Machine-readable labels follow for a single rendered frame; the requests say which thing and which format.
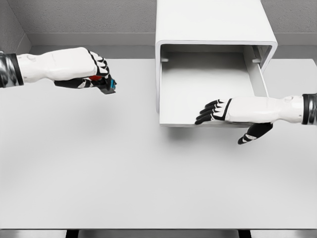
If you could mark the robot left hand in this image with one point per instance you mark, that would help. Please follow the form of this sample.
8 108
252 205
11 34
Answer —
74 63

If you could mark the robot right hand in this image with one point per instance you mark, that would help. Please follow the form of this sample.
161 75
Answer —
244 110

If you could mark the black red blue load switch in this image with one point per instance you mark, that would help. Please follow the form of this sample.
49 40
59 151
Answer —
107 85

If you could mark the white cabinet drawer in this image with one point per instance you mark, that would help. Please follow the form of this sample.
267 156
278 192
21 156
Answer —
203 89

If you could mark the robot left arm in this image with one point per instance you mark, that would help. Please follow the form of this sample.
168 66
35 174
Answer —
23 67

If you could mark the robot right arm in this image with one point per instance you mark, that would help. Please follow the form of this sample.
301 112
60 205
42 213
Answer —
298 109

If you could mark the white tabletop storage cabinet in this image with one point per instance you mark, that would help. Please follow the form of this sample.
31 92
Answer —
210 29

